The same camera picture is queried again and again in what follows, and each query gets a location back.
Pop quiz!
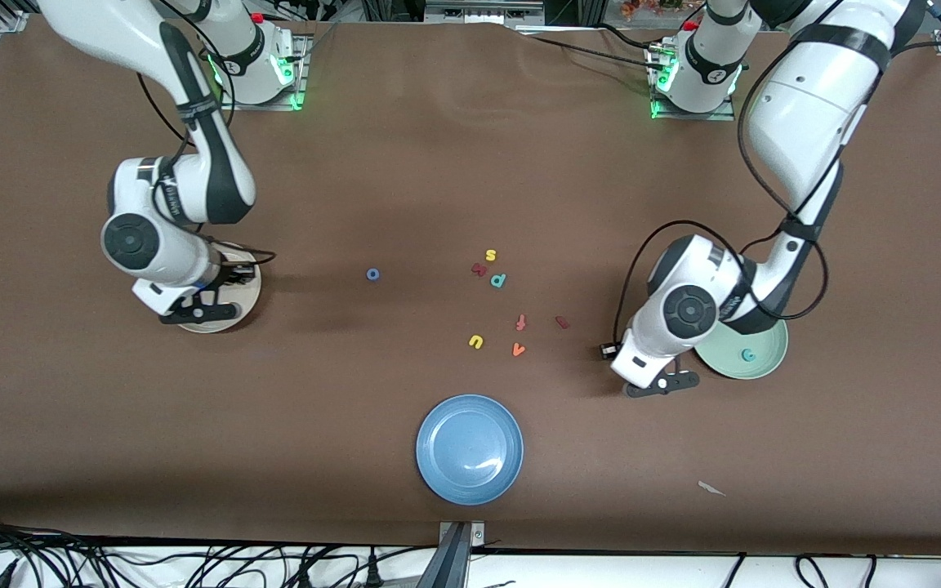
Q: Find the beige brown plate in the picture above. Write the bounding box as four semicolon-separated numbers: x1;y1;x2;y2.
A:
176;245;263;334

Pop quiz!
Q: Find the pale green plate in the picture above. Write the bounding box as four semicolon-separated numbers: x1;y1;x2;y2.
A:
693;314;789;381

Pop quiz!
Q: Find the blue plate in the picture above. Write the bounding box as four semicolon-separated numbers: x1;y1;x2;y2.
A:
416;394;524;506

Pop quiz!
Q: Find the brown table cover sheet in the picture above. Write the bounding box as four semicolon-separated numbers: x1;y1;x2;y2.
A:
0;15;941;558

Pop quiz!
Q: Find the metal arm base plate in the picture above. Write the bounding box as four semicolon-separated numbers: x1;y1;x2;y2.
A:
646;41;737;122
220;33;312;112

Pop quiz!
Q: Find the metal camera mount plate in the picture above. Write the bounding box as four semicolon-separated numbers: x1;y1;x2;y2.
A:
438;520;486;550

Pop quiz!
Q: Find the grey camera mount pole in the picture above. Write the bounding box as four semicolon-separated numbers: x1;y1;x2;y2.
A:
417;523;472;588

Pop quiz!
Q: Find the black base power cable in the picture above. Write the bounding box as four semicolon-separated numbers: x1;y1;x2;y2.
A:
593;23;659;51
520;34;658;68

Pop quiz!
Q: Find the black floor cable with plug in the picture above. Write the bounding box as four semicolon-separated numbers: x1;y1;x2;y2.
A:
360;549;430;588
274;546;357;588

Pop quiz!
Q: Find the grey metal rack frame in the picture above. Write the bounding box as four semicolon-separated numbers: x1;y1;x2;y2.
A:
426;0;545;25

